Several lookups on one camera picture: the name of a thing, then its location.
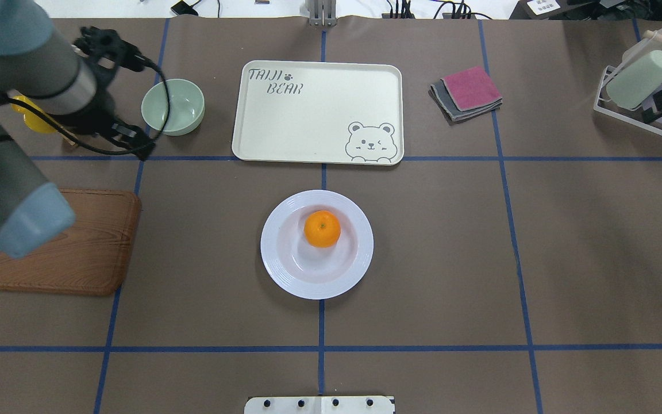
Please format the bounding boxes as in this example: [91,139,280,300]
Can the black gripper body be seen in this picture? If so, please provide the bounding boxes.
[61,87,129,147]

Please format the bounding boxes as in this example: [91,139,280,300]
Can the orange fruit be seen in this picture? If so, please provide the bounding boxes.
[303,210,341,248]

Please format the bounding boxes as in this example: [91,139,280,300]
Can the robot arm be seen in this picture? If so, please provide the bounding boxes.
[0,1,161,258]

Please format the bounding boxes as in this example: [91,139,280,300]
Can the cream bear tray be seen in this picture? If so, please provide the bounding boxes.
[232,60,405,166]

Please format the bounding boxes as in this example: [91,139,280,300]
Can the wooden dish rack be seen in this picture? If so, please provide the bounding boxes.
[58,132,80,148]

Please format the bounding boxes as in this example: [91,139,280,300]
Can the light green cup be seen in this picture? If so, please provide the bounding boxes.
[605,50,662,110]

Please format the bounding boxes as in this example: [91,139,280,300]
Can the white cup rack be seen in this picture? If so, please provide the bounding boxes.
[593,29,662,147]

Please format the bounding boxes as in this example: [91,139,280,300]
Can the yellow mug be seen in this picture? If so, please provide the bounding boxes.
[10,95,57,134]

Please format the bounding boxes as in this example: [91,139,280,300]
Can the green bowl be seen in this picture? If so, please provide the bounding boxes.
[140,79,205,136]

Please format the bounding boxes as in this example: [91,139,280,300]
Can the wooden cutting board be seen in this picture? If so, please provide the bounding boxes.
[0,189,141,296]

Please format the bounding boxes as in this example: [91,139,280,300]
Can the small black device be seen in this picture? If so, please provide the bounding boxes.
[170,0,201,16]

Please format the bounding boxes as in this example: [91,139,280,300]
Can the pink cloth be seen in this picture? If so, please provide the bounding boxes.
[441,66,503,111]

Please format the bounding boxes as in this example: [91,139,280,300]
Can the white ribbed plate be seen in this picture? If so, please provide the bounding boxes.
[260,190,375,300]

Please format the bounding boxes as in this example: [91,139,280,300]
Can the grey cloth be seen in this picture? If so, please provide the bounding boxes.
[430,79,502,123]

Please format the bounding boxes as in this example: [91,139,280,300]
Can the black power strip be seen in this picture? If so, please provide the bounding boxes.
[379,1,476,20]

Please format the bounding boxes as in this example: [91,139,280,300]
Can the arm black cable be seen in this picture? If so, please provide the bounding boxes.
[0,57,172,157]

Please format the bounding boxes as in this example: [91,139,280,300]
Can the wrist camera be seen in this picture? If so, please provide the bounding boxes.
[72,26,148,72]

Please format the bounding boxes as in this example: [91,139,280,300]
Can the aluminium frame post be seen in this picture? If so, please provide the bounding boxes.
[305,0,338,28]

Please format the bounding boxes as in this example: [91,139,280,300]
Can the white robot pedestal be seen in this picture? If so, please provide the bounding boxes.
[244,396,396,413]

